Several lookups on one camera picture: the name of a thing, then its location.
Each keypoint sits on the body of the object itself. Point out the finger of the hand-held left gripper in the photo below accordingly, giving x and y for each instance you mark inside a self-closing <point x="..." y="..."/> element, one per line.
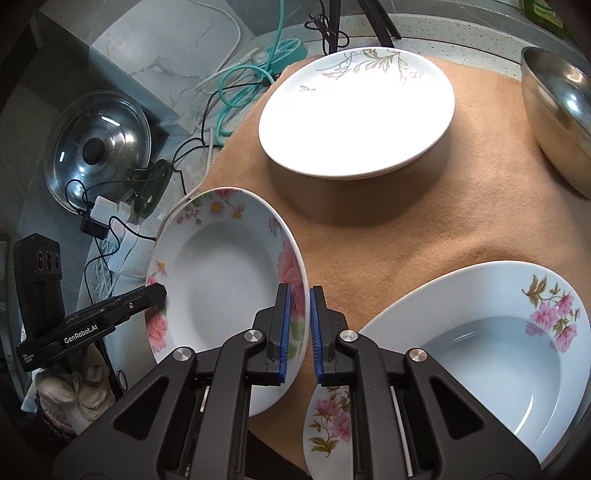
<point x="141" y="297"/>

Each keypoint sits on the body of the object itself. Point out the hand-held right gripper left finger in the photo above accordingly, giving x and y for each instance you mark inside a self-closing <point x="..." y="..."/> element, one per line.
<point x="284" y="332"/>

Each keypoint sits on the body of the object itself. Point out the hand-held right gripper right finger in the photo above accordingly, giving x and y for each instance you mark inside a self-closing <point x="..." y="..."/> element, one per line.
<point x="315" y="332"/>

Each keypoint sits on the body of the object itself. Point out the pink floral deep plate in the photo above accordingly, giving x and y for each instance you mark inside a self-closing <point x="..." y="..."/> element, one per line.
<point x="221" y="267"/>
<point x="485" y="360"/>

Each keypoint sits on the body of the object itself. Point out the white leaf-print plate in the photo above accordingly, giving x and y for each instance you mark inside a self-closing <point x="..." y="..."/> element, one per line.
<point x="341" y="178"/>
<point x="351" y="115"/>

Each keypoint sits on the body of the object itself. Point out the steel bowl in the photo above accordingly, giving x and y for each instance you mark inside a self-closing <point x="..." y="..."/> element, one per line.
<point x="554" y="129"/>

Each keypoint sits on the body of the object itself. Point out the person's left hand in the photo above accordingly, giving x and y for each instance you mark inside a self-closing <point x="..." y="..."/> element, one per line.
<point x="74" y="392"/>

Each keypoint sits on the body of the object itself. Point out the black box with round ports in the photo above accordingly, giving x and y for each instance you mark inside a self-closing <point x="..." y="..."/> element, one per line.
<point x="39" y="272"/>

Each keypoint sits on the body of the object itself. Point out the black charger block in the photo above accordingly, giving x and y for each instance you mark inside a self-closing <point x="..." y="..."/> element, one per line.
<point x="94" y="226"/>

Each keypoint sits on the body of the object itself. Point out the white power adapter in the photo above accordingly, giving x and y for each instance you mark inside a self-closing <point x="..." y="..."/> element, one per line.
<point x="108" y="208"/>

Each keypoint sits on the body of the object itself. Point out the dark green device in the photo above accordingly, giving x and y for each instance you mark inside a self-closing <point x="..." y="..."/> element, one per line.
<point x="154" y="187"/>

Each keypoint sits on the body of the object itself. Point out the tan cloth mat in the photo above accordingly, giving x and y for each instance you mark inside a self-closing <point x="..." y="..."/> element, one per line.
<point x="392" y="221"/>

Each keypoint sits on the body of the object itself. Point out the glass pot lid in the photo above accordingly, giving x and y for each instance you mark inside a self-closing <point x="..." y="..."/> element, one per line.
<point x="101" y="147"/>

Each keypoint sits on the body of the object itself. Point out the black tripod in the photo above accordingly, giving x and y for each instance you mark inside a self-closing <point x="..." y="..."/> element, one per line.
<point x="374" y="14"/>

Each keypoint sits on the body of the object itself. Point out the green bottle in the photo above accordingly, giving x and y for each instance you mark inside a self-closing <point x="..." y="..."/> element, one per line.
<point x="547" y="18"/>

